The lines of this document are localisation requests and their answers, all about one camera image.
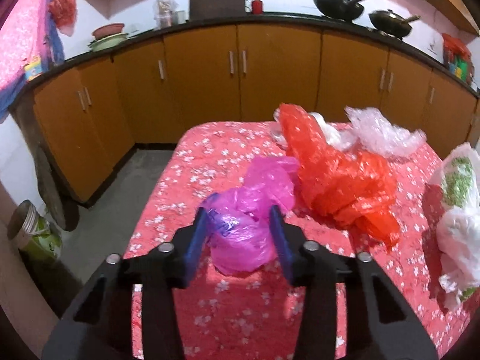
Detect green white bucket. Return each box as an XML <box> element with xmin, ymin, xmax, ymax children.
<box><xmin>7</xmin><ymin>200</ymin><xmax>63</xmax><ymax>264</ymax></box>

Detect white green printed plastic bag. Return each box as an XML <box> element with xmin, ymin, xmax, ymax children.
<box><xmin>429</xmin><ymin>143</ymin><xmax>479</xmax><ymax>311</ymax></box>

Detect clear bagged jar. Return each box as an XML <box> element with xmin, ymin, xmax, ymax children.
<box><xmin>154</xmin><ymin>0</ymin><xmax>177</xmax><ymax>29</ymax></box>

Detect hanging red bag on wall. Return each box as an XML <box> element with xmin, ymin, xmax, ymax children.
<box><xmin>48</xmin><ymin>0</ymin><xmax>77</xmax><ymax>37</ymax></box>

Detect dark cutting board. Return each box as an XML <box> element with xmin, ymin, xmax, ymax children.
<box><xmin>189</xmin><ymin>0</ymin><xmax>247</xmax><ymax>21</ymax></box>

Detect clear bubble wrap sheet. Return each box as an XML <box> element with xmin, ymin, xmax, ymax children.
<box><xmin>308</xmin><ymin>106</ymin><xmax>426</xmax><ymax>158</ymax></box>

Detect red plastic bag far left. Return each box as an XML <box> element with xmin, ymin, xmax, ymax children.
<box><xmin>279</xmin><ymin>103</ymin><xmax>400</xmax><ymax>250</ymax></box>

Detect pink blue hanging cloth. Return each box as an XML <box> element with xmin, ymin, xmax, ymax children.
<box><xmin>1</xmin><ymin>0</ymin><xmax>64</xmax><ymax>117</ymax></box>

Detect brown lower kitchen cabinets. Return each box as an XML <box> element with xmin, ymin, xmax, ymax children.
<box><xmin>10</xmin><ymin>23</ymin><xmax>479</xmax><ymax>205</ymax></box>

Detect black wok with lid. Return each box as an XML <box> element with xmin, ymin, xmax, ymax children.
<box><xmin>368</xmin><ymin>10</ymin><xmax>421</xmax><ymax>39</ymax></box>

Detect black countertop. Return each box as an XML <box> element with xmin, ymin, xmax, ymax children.
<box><xmin>10</xmin><ymin>11</ymin><xmax>480</xmax><ymax>100</ymax></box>

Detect magenta plastic bag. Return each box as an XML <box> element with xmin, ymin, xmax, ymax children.
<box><xmin>201</xmin><ymin>156</ymin><xmax>299</xmax><ymax>275</ymax></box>

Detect stacked basins on counter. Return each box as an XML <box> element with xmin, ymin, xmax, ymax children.
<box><xmin>89</xmin><ymin>23</ymin><xmax>128</xmax><ymax>52</ymax></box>

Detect black wok left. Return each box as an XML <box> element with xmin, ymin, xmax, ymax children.
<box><xmin>313</xmin><ymin>0</ymin><xmax>365</xmax><ymax>22</ymax></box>

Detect red bottle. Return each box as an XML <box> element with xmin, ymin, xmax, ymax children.
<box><xmin>250</xmin><ymin>0</ymin><xmax>264</xmax><ymax>15</ymax></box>

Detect red bag with containers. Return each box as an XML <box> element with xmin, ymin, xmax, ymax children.
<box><xmin>442</xmin><ymin>33</ymin><xmax>474</xmax><ymax>85</ymax></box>

